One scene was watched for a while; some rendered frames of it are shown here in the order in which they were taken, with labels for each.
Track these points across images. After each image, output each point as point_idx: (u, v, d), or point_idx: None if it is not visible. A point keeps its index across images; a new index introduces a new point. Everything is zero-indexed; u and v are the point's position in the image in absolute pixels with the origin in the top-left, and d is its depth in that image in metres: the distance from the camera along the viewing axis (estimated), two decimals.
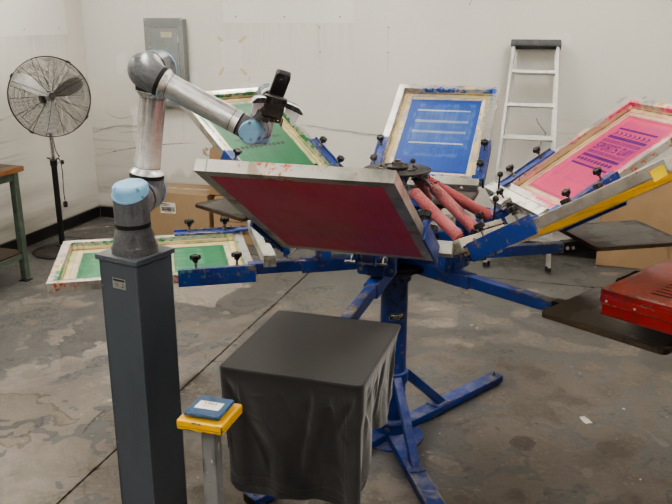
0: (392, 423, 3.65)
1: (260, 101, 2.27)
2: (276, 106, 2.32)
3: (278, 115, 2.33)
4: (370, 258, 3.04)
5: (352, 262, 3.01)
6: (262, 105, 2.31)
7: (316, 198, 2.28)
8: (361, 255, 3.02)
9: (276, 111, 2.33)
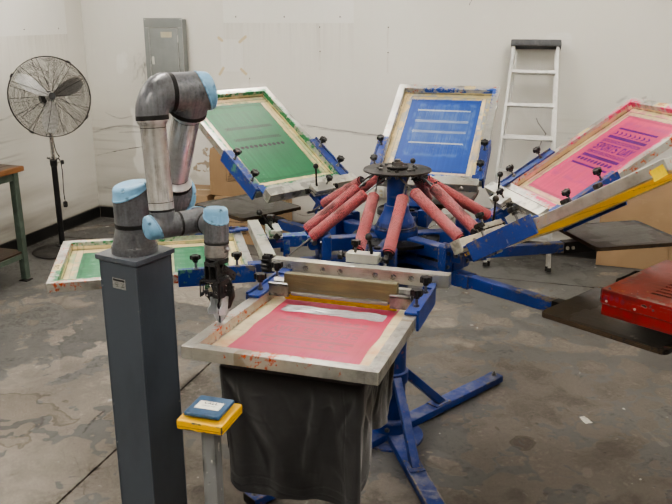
0: (392, 423, 3.65)
1: None
2: None
3: (209, 295, 2.37)
4: None
5: None
6: (222, 297, 2.38)
7: (306, 348, 2.30)
8: None
9: None
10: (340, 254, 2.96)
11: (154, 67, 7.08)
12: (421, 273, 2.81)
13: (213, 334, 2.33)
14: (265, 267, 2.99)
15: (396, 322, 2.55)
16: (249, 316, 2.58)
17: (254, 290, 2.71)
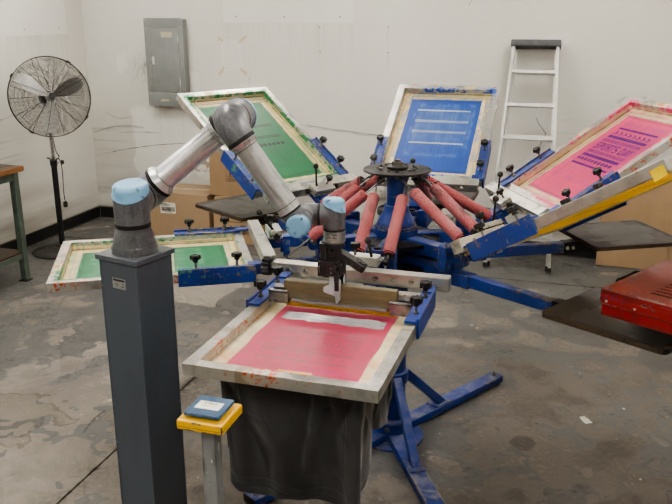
0: (392, 423, 3.65)
1: None
2: None
3: None
4: None
5: None
6: (332, 278, 2.66)
7: (306, 362, 2.32)
8: None
9: None
10: None
11: (154, 67, 7.08)
12: (421, 276, 2.81)
13: (214, 348, 2.35)
14: (265, 270, 2.99)
15: (396, 330, 2.56)
16: (250, 325, 2.59)
17: (254, 297, 2.72)
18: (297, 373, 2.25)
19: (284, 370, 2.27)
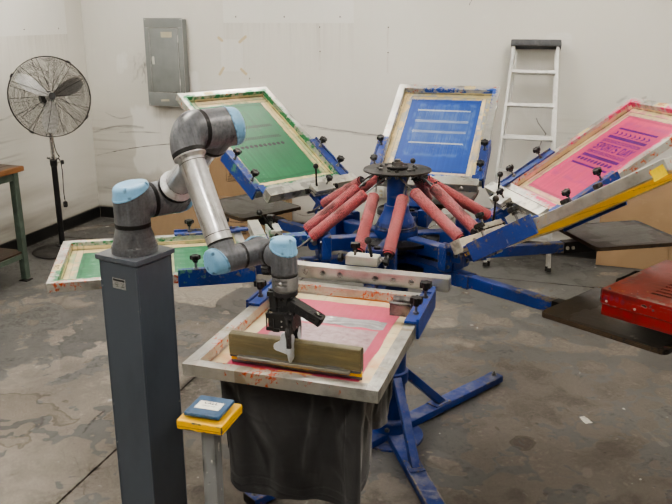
0: (392, 423, 3.65)
1: None
2: None
3: None
4: None
5: None
6: (284, 333, 2.22)
7: None
8: None
9: None
10: (340, 256, 2.96)
11: (154, 67, 7.08)
12: (421, 276, 2.81)
13: (214, 348, 2.35)
14: (265, 270, 2.99)
15: (396, 330, 2.56)
16: (250, 326, 2.59)
17: (254, 297, 2.72)
18: (297, 374, 2.25)
19: (284, 371, 2.27)
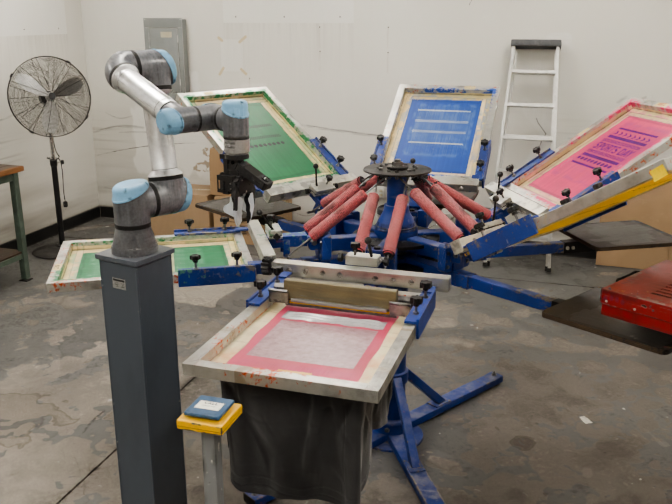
0: (392, 423, 3.65)
1: (238, 208, 2.29)
2: None
3: None
4: None
5: None
6: None
7: (306, 362, 2.32)
8: None
9: None
10: (340, 256, 2.96)
11: None
12: (421, 276, 2.81)
13: (214, 348, 2.35)
14: (265, 270, 2.99)
15: (396, 330, 2.56)
16: (250, 325, 2.59)
17: (254, 297, 2.72)
18: (297, 373, 2.25)
19: (284, 370, 2.27)
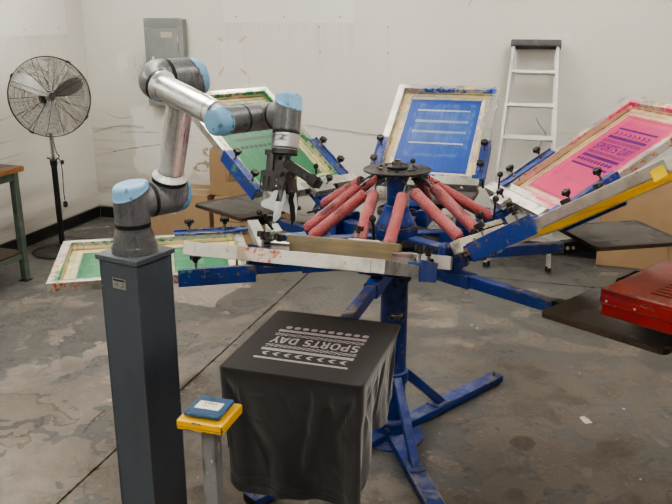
0: (392, 423, 3.65)
1: None
2: None
3: None
4: None
5: None
6: (276, 192, 2.08)
7: None
8: None
9: None
10: None
11: None
12: (423, 253, 2.81)
13: None
14: None
15: None
16: None
17: (256, 247, 2.69)
18: None
19: None
